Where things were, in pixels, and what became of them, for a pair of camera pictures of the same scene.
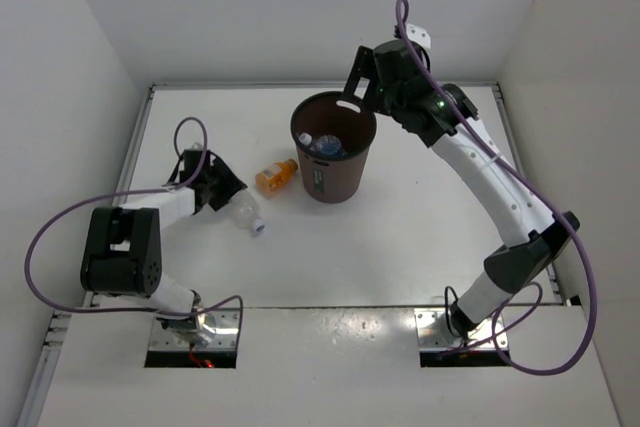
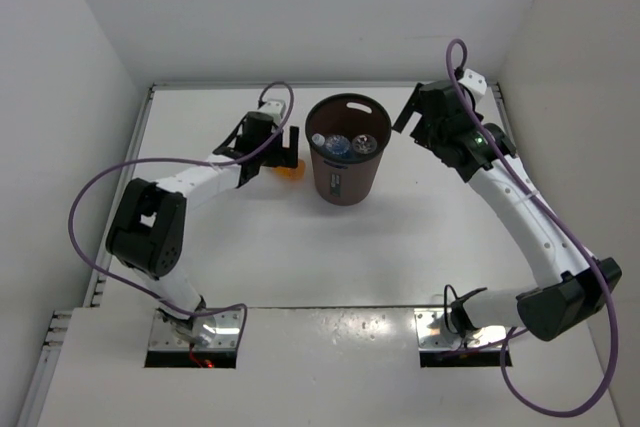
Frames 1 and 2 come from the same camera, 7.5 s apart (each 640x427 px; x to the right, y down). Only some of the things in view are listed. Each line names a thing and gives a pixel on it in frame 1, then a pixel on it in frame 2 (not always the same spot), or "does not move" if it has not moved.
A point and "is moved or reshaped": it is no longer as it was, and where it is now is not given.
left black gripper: [231, 184] -> [284, 156]
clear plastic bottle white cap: [245, 212] -> [364, 143]
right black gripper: [364, 67] -> [412, 106]
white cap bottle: [305, 138] -> [318, 139]
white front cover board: [320, 367] does not move
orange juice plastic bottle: [275, 176] is moved or reshaped
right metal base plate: [433, 331] does not move
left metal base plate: [206, 329] does not move
